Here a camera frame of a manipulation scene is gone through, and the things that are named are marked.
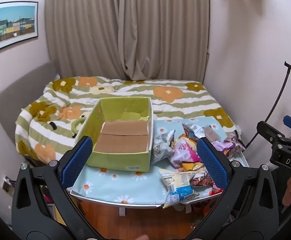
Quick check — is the floral striped blanket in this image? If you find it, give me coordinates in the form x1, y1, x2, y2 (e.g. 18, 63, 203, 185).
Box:
15, 76, 237, 163

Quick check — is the silver snack packet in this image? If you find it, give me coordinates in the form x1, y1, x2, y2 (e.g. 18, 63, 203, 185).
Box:
182, 123, 206, 139

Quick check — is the beige curtain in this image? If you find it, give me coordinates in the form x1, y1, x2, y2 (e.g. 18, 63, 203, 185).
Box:
44, 0, 211, 82

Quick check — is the grey headboard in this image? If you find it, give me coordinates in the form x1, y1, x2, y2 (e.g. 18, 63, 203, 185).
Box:
0, 60, 58, 165

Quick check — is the red blue snack packet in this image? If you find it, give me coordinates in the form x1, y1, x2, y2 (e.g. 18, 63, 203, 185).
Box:
192, 171, 214, 187

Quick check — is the white pink snack packet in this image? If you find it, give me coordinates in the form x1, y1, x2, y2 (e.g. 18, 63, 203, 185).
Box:
172, 136, 202, 168

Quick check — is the black stand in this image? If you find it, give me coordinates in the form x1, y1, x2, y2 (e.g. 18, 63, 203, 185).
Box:
245, 61, 291, 150

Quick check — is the grey white snack packet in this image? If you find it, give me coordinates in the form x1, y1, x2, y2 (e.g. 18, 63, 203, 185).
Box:
152, 129, 176, 164

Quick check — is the white table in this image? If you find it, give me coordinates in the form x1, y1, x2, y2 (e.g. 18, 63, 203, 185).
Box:
70, 152, 250, 217

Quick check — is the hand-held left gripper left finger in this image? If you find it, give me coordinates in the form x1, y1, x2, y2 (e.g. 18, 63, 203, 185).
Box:
12, 135, 103, 240

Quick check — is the purple snack packet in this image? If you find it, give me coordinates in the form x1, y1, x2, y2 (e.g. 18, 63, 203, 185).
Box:
212, 130, 246, 159

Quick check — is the yellow brown snack packet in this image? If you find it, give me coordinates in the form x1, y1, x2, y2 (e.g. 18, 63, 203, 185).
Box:
182, 162, 204, 172

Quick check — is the wall poster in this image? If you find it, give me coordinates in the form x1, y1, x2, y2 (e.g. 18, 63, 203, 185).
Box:
0, 1, 39, 54

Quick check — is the green cardboard box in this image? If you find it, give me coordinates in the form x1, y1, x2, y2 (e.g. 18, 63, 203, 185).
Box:
75, 96, 153, 172

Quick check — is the cream blue snack packet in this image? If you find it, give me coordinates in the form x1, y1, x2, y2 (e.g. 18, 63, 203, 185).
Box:
159, 169, 201, 208

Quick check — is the person's right hand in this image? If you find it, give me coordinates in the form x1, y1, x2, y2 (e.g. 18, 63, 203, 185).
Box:
282, 174, 291, 207

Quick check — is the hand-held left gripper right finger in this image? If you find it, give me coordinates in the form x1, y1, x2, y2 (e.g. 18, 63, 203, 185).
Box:
185, 137, 279, 240

